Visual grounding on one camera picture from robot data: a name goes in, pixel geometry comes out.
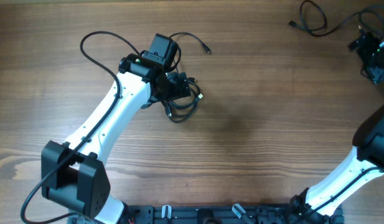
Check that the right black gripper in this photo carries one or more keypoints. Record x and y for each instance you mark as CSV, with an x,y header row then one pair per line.
x,y
370,50

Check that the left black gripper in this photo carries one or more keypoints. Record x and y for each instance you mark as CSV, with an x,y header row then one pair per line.
x,y
176,91

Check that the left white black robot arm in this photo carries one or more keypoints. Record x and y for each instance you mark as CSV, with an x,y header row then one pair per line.
x,y
73,172

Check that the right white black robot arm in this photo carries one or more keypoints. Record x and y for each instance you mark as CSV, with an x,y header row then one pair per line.
x,y
365,161

